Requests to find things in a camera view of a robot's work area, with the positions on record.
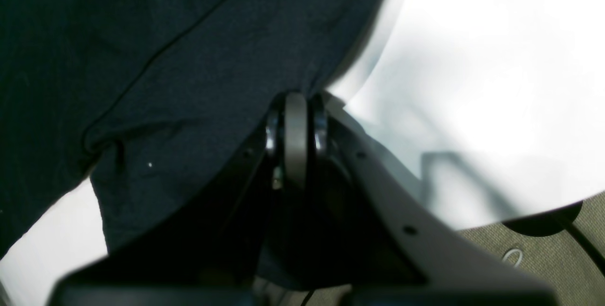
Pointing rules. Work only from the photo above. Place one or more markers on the black T-shirt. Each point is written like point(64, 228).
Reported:
point(148, 98)

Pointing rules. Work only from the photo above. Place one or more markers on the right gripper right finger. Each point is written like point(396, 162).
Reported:
point(403, 256)

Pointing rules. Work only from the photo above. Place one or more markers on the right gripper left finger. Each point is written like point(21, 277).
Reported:
point(206, 254)

